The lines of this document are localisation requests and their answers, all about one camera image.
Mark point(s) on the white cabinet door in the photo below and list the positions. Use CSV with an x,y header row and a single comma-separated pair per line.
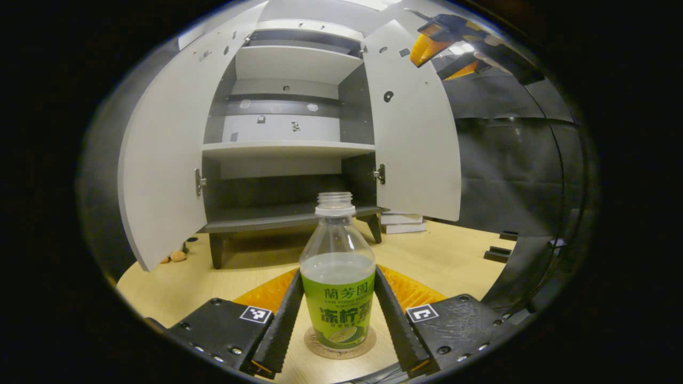
x,y
160,160
416,149

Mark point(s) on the round cork coaster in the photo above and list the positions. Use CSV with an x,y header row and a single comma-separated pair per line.
x,y
315,351

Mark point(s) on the green label clear bottle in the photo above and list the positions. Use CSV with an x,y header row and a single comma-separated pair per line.
x,y
337,298

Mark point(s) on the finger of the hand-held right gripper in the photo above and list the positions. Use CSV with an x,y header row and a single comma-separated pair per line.
x,y
427,49
463,70

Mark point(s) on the white book stack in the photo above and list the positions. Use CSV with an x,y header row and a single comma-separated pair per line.
x,y
403,223

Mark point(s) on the black stand foot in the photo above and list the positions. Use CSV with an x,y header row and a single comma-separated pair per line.
x,y
497,254
508,236

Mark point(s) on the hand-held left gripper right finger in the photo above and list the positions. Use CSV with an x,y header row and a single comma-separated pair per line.
x,y
397,325

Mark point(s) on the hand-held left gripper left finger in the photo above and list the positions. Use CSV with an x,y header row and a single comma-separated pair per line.
x,y
283,325

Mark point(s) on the black backdrop cloth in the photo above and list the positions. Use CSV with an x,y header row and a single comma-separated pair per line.
x,y
507,160

